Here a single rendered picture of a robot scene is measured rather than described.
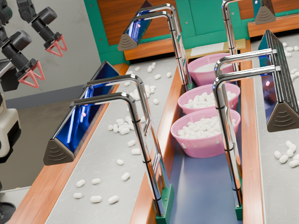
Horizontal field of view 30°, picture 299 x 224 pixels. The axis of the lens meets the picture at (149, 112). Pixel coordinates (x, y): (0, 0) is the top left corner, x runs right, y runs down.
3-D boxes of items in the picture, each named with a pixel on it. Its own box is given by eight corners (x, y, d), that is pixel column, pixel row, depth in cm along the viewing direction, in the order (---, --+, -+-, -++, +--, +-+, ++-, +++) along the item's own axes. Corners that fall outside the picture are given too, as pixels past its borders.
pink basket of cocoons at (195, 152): (172, 166, 204) (166, 143, 201) (179, 134, 228) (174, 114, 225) (245, 156, 198) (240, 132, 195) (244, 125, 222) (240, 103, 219)
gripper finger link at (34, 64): (50, 73, 237) (35, 57, 234) (46, 78, 230) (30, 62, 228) (39, 82, 239) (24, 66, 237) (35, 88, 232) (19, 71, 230)
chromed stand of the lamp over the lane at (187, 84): (151, 111, 260) (128, 19, 244) (157, 95, 278) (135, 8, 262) (191, 104, 256) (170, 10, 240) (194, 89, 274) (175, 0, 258)
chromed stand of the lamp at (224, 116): (237, 220, 163) (207, 79, 147) (237, 185, 181) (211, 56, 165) (303, 213, 159) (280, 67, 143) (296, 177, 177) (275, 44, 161)
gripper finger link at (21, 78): (46, 78, 230) (30, 62, 228) (42, 84, 224) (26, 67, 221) (35, 88, 232) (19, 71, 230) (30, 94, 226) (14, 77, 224)
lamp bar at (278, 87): (268, 133, 128) (263, 105, 126) (258, 52, 185) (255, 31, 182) (303, 128, 127) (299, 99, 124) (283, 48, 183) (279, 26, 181)
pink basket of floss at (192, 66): (213, 94, 262) (209, 75, 258) (179, 86, 283) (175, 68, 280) (254, 74, 274) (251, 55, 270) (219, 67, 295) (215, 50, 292)
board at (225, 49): (183, 60, 292) (182, 58, 291) (185, 51, 305) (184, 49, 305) (245, 48, 285) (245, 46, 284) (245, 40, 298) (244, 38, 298)
